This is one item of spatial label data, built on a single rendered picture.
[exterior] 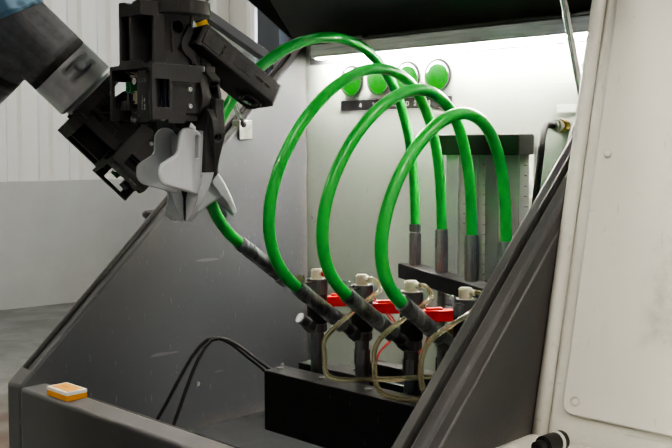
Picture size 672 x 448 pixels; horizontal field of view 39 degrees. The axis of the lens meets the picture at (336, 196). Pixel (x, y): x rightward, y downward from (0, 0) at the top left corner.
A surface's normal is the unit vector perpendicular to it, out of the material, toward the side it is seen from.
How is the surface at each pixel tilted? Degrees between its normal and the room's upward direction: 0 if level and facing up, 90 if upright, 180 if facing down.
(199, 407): 90
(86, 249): 90
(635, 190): 76
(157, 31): 90
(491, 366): 90
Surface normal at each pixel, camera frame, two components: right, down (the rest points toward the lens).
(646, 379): -0.68, -0.20
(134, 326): 0.71, 0.04
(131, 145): 0.51, -0.18
